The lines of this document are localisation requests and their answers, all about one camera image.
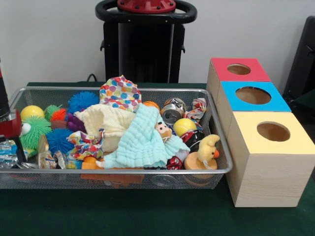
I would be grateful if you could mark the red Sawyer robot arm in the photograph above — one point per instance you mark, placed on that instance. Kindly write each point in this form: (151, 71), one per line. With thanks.
(3, 98)

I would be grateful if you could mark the wooden three-hole box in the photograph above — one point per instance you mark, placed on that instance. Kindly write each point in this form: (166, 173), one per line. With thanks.
(270, 177)

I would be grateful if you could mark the black panel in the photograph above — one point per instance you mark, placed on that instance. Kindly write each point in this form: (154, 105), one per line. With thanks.
(302, 61)

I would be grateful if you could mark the silver mesh bin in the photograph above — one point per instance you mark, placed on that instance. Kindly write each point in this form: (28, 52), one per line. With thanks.
(172, 182)

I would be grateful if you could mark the green spiky monster toy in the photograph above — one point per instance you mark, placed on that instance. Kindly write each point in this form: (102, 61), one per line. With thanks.
(35, 132)

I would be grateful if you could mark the yellow tennis ball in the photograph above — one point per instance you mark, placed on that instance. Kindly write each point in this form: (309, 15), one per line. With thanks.
(183, 125)

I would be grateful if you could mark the mint green cloth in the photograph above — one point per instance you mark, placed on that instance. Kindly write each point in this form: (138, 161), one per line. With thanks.
(140, 145)

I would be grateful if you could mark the yellow plush duck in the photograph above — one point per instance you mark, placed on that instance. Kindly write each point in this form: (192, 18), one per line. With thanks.
(208, 147)

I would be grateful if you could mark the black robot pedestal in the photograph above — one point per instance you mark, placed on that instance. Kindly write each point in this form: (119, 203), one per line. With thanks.
(145, 49)

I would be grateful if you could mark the crushed silver drink can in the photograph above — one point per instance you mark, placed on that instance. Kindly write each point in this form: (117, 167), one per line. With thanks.
(172, 113)

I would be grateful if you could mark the polka dot cloth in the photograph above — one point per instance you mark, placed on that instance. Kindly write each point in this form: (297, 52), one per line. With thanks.
(120, 93)

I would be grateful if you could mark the blue spiky ball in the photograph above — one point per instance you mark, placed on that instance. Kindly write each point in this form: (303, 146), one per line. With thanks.
(83, 100)

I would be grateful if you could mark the plain yellow ball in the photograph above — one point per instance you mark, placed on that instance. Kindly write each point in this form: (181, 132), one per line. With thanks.
(32, 111)

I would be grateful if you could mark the cream knitted cloth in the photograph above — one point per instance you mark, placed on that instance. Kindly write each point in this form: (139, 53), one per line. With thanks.
(110, 120)

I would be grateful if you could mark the dark green tablecloth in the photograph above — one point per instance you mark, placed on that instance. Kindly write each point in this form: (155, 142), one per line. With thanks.
(147, 216)

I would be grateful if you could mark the crushed blue-label plastic bottle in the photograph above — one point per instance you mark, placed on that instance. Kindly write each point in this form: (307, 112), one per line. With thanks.
(7, 150)

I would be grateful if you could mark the brown plush toy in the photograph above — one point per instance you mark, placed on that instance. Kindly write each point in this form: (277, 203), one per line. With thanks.
(163, 130)

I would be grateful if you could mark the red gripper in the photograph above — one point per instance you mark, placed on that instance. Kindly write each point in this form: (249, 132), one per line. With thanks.
(13, 125)

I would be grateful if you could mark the crushed clear plastic bottle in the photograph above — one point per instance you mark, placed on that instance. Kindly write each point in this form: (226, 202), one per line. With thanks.
(51, 159)

